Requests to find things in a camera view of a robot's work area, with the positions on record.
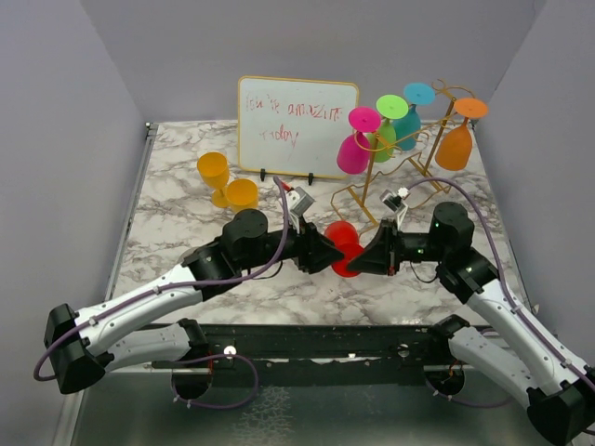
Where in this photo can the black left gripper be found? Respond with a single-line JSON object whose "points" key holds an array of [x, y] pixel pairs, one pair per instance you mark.
{"points": [[314, 253]]}

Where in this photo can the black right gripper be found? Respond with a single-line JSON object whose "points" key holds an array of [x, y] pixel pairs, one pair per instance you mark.
{"points": [[384, 253]]}

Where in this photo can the red wine glass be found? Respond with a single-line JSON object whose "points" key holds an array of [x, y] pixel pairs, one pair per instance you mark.
{"points": [[346, 239]]}

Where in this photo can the gold wire glass rack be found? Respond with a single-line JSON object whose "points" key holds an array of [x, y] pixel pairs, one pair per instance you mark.
{"points": [[437, 119]]}

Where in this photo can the yellow wine glass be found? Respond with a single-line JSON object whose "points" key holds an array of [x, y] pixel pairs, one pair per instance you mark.
{"points": [[214, 170], [241, 194]]}

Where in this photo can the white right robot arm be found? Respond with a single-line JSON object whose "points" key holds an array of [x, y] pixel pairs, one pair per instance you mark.
{"points": [[552, 383]]}

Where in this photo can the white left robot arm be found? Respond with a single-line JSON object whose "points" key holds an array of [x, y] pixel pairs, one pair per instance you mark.
{"points": [[83, 345]]}

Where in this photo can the pink wine glass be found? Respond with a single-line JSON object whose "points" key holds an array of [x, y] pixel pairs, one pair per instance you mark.
{"points": [[354, 152]]}

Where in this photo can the orange wine glass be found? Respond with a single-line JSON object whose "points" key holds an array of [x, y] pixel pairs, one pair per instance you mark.
{"points": [[454, 151]]}

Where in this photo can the teal wine glass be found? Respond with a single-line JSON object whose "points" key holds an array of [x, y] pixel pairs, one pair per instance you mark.
{"points": [[406, 128]]}

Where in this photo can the green wine glass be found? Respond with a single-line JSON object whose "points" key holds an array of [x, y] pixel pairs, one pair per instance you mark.
{"points": [[391, 108]]}

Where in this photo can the yellow framed whiteboard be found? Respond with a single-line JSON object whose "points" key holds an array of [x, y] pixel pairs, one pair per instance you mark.
{"points": [[293, 127]]}

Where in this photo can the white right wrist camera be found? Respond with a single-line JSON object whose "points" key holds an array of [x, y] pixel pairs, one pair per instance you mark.
{"points": [[395, 201]]}

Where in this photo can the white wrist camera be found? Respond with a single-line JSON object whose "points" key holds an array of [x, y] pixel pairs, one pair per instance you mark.
{"points": [[298, 202], [395, 201]]}

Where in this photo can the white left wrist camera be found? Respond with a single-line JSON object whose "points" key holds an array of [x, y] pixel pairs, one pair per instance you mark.
{"points": [[298, 202]]}

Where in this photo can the black front mounting rail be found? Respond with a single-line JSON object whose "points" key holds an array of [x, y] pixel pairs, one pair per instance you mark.
{"points": [[320, 355]]}

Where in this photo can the aluminium left side rail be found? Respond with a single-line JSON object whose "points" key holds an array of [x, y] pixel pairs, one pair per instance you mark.
{"points": [[151, 133]]}

